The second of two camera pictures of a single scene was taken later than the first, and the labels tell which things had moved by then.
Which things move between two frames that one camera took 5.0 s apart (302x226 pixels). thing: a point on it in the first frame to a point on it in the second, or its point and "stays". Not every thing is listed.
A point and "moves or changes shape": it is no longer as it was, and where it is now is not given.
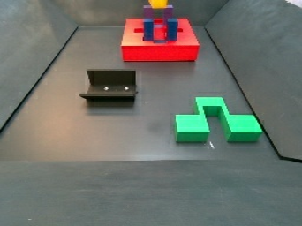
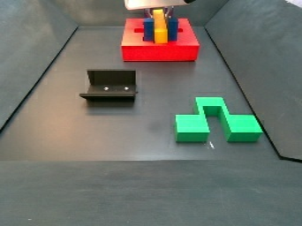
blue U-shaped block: x=148 y=25 stays
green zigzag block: x=242 y=126 stays
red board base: x=183 y=49 stays
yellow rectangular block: x=157 y=3 moves or changes shape
